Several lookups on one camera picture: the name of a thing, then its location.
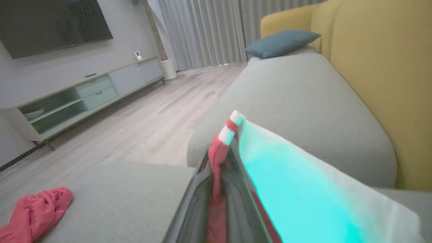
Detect white and green TV cabinet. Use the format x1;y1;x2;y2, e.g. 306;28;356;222
0;56;166;151

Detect black flat television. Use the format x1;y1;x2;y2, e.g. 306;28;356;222
0;0;113;59

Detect red and white jersey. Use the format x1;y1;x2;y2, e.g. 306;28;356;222
0;110;426;243

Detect white dishes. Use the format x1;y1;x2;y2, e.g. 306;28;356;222
23;108;45;121

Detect white ribbed pot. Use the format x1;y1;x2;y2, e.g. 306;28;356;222
160;58;178;81

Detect large grey sofa ottoman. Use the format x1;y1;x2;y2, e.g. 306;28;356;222
34;161;432;243

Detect grey sofa seat cushion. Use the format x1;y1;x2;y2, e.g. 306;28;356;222
187;47;398;188

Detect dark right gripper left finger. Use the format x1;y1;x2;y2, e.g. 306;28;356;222
164;148;216;243

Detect yellow sofa backrest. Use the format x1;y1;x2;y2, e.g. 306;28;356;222
260;0;432;193

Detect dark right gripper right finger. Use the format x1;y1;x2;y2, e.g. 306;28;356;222
224;146;272;243

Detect teal pillow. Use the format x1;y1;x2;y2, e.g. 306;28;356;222
245;29;321;59

